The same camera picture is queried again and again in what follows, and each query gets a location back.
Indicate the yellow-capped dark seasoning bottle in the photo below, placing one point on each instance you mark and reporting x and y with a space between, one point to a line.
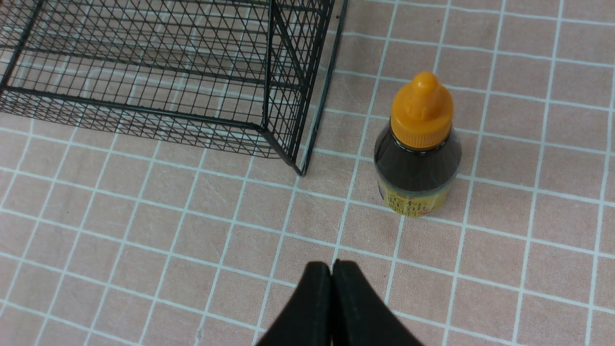
418 154

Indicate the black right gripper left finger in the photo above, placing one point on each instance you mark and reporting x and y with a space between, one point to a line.
305 319

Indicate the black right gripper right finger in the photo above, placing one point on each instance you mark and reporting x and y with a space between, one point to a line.
359 316

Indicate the black wire mesh shelf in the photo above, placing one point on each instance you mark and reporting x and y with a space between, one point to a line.
243 76

